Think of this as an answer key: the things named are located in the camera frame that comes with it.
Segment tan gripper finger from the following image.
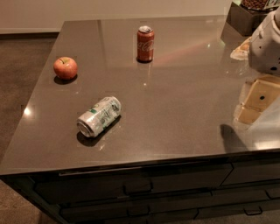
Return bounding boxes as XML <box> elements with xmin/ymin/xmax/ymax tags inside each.
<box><xmin>236</xmin><ymin>74</ymin><xmax>280</xmax><ymax>124</ymax></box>

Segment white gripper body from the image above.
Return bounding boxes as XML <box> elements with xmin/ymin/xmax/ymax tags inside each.
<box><xmin>248</xmin><ymin>7</ymin><xmax>280</xmax><ymax>75</ymax></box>

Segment red coke can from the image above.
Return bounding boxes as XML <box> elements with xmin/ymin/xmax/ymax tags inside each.
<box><xmin>136</xmin><ymin>25</ymin><xmax>154</xmax><ymax>63</ymax></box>

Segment silver green soda can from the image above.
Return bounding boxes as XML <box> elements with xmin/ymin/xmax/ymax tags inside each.
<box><xmin>77</xmin><ymin>96</ymin><xmax>122</xmax><ymax>137</ymax></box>

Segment red apple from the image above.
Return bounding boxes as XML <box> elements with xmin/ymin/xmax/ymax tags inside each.
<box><xmin>53</xmin><ymin>57</ymin><xmax>78</xmax><ymax>80</ymax></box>

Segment white plate with food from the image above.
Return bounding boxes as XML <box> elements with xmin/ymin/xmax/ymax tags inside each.
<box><xmin>230</xmin><ymin>38</ymin><xmax>251</xmax><ymax>60</ymax></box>

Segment dark snack box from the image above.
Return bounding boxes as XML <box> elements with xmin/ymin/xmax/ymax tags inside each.
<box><xmin>227</xmin><ymin>0</ymin><xmax>280</xmax><ymax>36</ymax></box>

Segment upper right cabinet drawer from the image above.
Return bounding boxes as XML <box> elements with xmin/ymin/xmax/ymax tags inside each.
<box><xmin>222</xmin><ymin>159</ymin><xmax>280</xmax><ymax>186</ymax></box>

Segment cabinet drawer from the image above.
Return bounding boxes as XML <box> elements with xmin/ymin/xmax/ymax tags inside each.
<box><xmin>195</xmin><ymin>199</ymin><xmax>280</xmax><ymax>220</ymax></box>
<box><xmin>34</xmin><ymin>164</ymin><xmax>232</xmax><ymax>204</ymax></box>
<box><xmin>60</xmin><ymin>192</ymin><xmax>280</xmax><ymax>224</ymax></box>
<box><xmin>222</xmin><ymin>159</ymin><xmax>280</xmax><ymax>186</ymax></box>

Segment lower right cabinet drawer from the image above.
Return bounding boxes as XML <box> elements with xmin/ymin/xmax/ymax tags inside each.
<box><xmin>195</xmin><ymin>199</ymin><xmax>280</xmax><ymax>220</ymax></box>

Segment lower left cabinet drawer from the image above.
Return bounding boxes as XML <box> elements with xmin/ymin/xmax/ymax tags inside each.
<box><xmin>60</xmin><ymin>192</ymin><xmax>280</xmax><ymax>224</ymax></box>

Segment upper left cabinet drawer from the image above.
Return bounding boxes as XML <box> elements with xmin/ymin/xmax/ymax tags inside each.
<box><xmin>34</xmin><ymin>164</ymin><xmax>232</xmax><ymax>204</ymax></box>

